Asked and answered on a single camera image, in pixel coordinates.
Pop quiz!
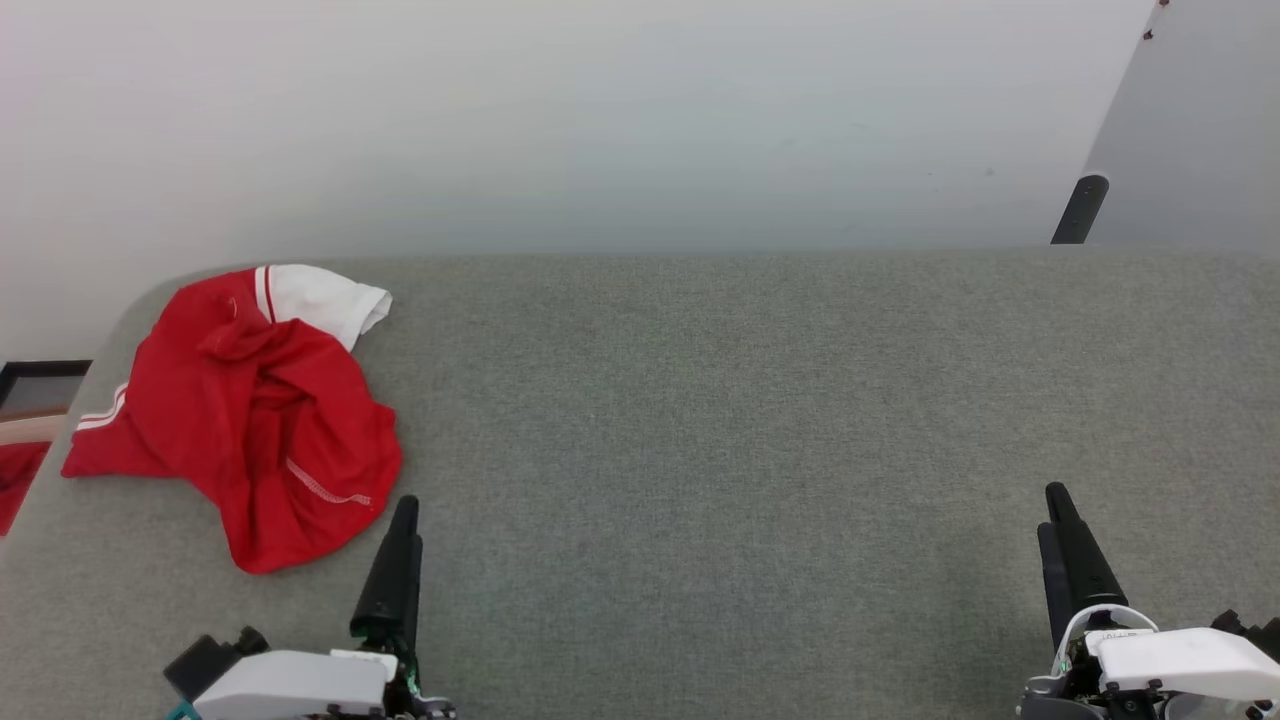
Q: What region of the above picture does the white laundry basket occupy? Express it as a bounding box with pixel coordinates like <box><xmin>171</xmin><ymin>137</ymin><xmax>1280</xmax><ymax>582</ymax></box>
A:
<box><xmin>0</xmin><ymin>360</ymin><xmax>93</xmax><ymax>421</ymax></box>

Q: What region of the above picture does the grey partition panel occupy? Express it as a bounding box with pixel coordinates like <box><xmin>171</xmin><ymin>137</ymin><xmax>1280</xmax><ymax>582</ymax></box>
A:
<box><xmin>1085</xmin><ymin>0</ymin><xmax>1280</xmax><ymax>251</ymax></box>

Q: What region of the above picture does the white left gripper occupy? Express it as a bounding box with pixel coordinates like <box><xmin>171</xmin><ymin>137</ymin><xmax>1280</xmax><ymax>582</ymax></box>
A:
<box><xmin>190</xmin><ymin>497</ymin><xmax>456</xmax><ymax>720</ymax></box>

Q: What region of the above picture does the red and white shirt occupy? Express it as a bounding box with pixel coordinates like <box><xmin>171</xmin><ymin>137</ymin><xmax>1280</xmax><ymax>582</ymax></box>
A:
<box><xmin>60</xmin><ymin>263</ymin><xmax>404</xmax><ymax>576</ymax></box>

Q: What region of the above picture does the red garment in basket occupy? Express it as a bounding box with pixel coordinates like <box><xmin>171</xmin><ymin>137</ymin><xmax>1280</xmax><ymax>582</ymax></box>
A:
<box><xmin>0</xmin><ymin>441</ymin><xmax>51</xmax><ymax>536</ymax></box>

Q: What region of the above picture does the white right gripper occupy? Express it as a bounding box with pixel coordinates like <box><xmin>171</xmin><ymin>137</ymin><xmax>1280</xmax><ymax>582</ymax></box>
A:
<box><xmin>1020</xmin><ymin>483</ymin><xmax>1280</xmax><ymax>720</ymax></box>

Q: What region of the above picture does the black cylindrical post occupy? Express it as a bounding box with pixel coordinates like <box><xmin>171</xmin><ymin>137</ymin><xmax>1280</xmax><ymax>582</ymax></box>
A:
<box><xmin>1050</xmin><ymin>174</ymin><xmax>1111</xmax><ymax>246</ymax></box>

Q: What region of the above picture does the grey fabric sofa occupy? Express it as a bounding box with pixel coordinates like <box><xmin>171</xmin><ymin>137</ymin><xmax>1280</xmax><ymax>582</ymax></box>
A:
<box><xmin>0</xmin><ymin>245</ymin><xmax>1280</xmax><ymax>720</ymax></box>

